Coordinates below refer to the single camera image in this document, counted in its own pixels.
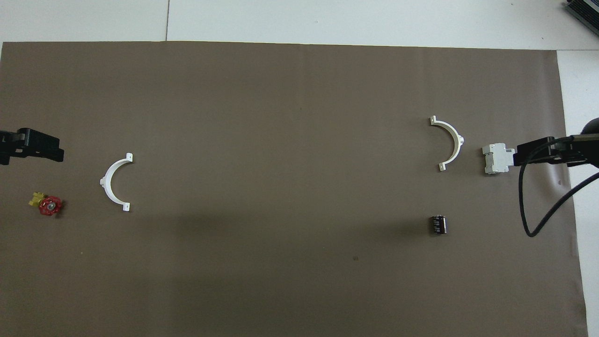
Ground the brown paper table mat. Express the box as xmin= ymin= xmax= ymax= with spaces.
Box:
xmin=0 ymin=41 xmax=589 ymax=337

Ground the white circuit breaker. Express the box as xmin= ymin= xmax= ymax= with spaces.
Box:
xmin=482 ymin=143 xmax=517 ymax=176

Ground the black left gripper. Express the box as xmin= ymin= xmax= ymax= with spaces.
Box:
xmin=0 ymin=128 xmax=65 ymax=165

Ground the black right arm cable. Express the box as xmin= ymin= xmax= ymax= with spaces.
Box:
xmin=518 ymin=136 xmax=599 ymax=238

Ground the red yellow valve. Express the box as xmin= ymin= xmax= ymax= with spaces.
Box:
xmin=29 ymin=191 xmax=63 ymax=217

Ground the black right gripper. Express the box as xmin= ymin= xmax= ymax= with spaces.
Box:
xmin=513 ymin=134 xmax=591 ymax=168

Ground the grey ribbed device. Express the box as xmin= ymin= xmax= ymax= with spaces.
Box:
xmin=564 ymin=0 xmax=599 ymax=31

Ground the white half-ring pipe clamp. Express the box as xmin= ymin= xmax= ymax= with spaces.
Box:
xmin=100 ymin=153 xmax=134 ymax=212
xmin=430 ymin=116 xmax=465 ymax=172

